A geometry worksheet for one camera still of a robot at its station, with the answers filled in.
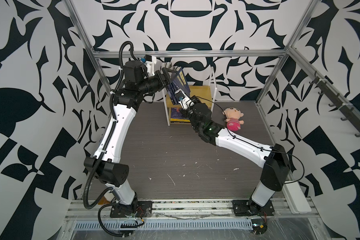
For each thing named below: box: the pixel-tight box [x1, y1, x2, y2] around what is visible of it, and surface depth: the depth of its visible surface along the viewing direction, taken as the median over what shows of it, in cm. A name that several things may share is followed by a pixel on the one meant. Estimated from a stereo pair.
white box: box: [282, 181, 312, 214], surface depth 75 cm
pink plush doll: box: [222, 107, 244, 131], surface depth 107 cm
